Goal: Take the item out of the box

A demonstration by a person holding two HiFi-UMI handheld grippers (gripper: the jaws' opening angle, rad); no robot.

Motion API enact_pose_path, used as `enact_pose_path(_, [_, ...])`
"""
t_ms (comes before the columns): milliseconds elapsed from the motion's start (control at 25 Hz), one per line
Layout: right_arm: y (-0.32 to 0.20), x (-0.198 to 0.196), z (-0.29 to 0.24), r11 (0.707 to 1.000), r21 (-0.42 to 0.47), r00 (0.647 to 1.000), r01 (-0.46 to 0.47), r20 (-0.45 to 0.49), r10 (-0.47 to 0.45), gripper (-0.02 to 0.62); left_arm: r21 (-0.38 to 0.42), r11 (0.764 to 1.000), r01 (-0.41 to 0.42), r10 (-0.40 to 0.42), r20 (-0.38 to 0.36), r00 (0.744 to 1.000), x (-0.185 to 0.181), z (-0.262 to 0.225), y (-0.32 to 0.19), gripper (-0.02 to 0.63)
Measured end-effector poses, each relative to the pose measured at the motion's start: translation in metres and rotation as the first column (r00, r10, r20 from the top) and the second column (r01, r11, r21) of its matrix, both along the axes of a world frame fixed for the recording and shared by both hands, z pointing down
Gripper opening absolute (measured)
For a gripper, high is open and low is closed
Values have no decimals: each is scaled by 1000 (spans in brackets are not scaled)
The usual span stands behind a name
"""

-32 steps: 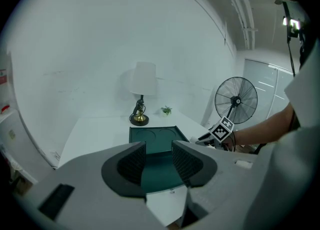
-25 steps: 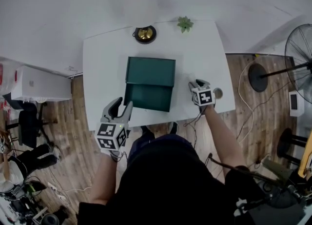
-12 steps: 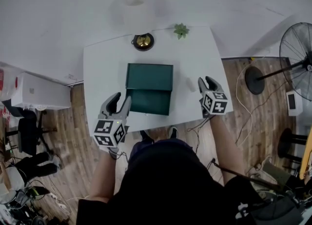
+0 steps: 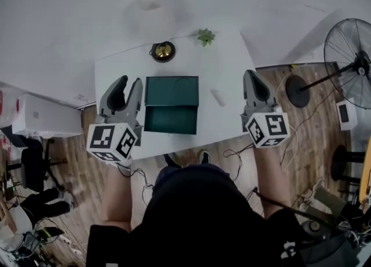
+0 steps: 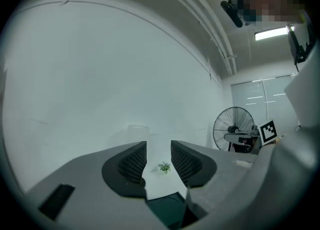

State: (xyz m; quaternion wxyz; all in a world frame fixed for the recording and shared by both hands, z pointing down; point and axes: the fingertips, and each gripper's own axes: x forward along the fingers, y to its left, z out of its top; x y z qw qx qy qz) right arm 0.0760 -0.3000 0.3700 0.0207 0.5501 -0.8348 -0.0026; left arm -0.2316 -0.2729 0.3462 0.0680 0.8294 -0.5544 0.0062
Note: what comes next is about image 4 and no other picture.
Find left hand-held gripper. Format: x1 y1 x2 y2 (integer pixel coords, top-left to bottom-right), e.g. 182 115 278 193
86 75 144 166

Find white power strip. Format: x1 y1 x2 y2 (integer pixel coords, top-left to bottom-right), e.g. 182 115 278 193
61 234 84 257

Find yellow board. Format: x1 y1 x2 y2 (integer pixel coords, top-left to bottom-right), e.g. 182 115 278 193
358 135 371 203

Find black round stool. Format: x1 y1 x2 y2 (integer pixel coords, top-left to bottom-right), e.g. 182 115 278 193
330 144 371 182

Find dark green drawer box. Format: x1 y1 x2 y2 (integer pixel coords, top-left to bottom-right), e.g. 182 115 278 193
143 75 200 136

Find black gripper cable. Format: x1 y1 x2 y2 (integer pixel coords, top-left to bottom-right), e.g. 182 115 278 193
117 164 154 211
223 142 256 182

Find person's shoe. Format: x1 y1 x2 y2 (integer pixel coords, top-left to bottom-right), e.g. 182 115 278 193
198 149 212 165
163 152 181 169

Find clear water bottle red label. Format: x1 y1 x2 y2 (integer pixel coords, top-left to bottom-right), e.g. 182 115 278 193
0 87 21 130

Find black bag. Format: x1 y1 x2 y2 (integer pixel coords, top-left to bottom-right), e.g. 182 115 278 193
297 221 365 267

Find white shade brass table lamp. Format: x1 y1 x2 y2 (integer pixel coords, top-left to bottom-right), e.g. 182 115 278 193
123 0 192 64

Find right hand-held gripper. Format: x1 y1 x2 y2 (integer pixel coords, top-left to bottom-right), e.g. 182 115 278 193
239 70 291 149

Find white fan cable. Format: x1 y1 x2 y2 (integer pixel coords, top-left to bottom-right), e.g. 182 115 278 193
275 71 299 171

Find person's right forearm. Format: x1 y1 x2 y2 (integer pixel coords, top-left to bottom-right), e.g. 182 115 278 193
253 143 292 220

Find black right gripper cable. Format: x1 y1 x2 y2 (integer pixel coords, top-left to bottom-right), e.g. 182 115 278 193
223 142 256 182

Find person's left forearm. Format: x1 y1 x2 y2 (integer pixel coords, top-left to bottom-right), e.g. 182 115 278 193
99 161 133 232

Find person's right shoe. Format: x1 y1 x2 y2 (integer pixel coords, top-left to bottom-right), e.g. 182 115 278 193
198 149 212 165

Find black standing fan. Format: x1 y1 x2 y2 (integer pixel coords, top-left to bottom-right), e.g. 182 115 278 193
285 17 371 110

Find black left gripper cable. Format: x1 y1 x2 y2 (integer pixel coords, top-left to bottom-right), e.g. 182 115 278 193
117 164 154 211

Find white cylinder object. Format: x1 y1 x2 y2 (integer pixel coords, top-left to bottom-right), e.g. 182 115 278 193
209 88 227 108

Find person's left shoe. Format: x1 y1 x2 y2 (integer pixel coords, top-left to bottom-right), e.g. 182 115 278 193
163 152 181 169

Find white device with dark screen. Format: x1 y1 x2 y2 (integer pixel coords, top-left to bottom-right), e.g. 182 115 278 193
336 100 359 131

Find small green plant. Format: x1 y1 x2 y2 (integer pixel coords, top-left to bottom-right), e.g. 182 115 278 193
197 27 217 48

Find white water dispenser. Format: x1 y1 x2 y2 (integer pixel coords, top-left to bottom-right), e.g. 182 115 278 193
12 93 83 138

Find person's black shirt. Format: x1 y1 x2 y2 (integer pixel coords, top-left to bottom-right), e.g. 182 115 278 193
86 164 310 267

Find person's blue trousers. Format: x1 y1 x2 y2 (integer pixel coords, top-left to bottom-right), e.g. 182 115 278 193
153 163 231 187

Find black office chair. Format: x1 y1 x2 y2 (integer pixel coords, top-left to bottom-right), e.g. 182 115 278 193
4 126 67 193

